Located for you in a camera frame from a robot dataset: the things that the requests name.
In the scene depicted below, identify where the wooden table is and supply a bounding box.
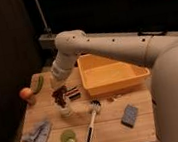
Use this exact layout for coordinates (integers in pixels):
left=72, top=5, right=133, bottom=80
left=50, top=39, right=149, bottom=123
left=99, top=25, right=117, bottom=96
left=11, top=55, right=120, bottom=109
left=23, top=72, right=157, bottom=142

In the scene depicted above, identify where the blue sponge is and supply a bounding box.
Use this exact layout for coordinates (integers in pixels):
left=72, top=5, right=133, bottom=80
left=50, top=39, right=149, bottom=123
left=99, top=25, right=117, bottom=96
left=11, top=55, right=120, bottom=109
left=121, top=105, right=138, bottom=128

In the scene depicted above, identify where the white dish brush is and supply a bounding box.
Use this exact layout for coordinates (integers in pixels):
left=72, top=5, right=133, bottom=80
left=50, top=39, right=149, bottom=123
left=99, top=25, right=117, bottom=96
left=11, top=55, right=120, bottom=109
left=85, top=100, right=101, bottom=142

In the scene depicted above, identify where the dark grape bunch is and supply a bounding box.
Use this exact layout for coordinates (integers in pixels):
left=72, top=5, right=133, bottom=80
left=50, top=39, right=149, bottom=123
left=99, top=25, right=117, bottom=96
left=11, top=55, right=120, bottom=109
left=52, top=86, right=67, bottom=108

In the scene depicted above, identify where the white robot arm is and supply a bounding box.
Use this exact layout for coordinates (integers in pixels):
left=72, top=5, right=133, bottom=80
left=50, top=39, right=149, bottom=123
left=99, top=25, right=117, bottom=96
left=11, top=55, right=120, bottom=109
left=51, top=30, right=178, bottom=142

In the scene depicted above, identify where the white paper cup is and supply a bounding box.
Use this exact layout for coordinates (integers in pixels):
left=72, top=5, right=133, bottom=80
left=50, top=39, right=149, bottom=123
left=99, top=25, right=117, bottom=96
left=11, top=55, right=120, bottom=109
left=59, top=102, right=73, bottom=117

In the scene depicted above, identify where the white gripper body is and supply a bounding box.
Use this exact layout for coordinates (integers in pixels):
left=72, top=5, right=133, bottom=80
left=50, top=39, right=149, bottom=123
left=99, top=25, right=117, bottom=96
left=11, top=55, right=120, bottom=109
left=46, top=63, right=73, bottom=93

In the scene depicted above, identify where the blue folded cloth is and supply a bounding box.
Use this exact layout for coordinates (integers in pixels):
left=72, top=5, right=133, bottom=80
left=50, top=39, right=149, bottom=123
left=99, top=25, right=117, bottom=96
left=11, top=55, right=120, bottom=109
left=21, top=120, right=52, bottom=142

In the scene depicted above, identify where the grey metal shelf beam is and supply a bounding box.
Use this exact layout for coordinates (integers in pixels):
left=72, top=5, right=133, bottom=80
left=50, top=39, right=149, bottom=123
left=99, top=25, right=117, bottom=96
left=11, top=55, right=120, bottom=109
left=37, top=12, right=178, bottom=61

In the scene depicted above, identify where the green plastic cup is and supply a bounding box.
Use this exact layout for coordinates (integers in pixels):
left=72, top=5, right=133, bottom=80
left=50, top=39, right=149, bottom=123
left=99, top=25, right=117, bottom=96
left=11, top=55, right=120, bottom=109
left=60, top=129, right=76, bottom=142

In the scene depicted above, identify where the green banana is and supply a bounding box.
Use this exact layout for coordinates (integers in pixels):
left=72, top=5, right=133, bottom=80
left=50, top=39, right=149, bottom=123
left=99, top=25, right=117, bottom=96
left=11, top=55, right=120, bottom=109
left=33, top=75, right=44, bottom=94

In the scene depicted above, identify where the red apple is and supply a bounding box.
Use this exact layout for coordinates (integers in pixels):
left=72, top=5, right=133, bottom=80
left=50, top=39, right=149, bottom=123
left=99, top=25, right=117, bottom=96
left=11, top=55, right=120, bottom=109
left=19, top=87, right=34, bottom=101

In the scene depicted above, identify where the yellow plastic bin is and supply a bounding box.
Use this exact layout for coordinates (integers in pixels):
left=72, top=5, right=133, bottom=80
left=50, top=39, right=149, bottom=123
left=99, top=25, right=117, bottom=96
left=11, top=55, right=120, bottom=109
left=77, top=54, right=151, bottom=96

